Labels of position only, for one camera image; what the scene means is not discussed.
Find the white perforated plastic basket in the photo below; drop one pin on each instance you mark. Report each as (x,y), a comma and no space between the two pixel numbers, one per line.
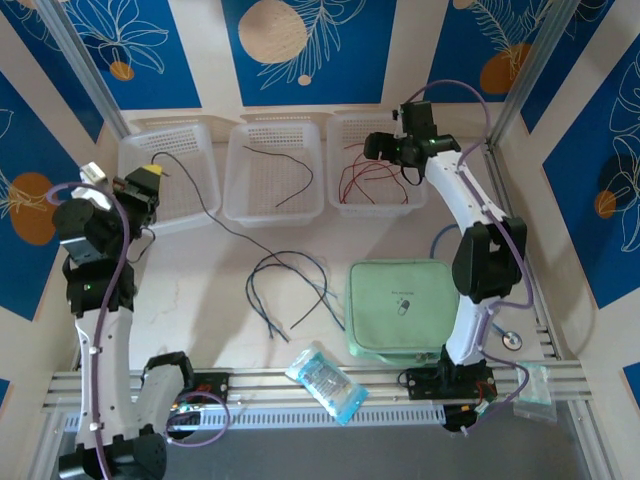
(350,130)
(260,190)
(185,200)

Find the aluminium side rail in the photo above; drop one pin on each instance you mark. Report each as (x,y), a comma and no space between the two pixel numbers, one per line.
(545,340)

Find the small clear zip bag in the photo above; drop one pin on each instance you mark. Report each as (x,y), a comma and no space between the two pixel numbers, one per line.
(537,395)

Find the green zip pouch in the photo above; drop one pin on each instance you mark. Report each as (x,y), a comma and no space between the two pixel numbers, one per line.
(400,310)

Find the clear blue plastic packet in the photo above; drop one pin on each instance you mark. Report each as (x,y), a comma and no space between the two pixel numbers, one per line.
(325,382)

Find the small black controller board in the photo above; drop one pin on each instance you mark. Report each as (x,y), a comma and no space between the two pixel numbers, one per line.
(182,412)
(457,417)

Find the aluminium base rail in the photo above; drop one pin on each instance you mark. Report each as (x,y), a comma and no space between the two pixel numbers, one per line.
(270,382)

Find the blue stethoscope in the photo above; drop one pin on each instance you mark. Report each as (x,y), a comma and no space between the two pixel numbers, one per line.
(512,341)

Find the aluminium frame post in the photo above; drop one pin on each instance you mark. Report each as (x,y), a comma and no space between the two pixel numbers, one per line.
(539,55)
(78,55)

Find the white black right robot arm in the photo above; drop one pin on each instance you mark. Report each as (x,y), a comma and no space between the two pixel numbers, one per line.
(450,185)

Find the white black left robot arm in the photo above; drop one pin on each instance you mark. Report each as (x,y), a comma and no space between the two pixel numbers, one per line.
(107,360)

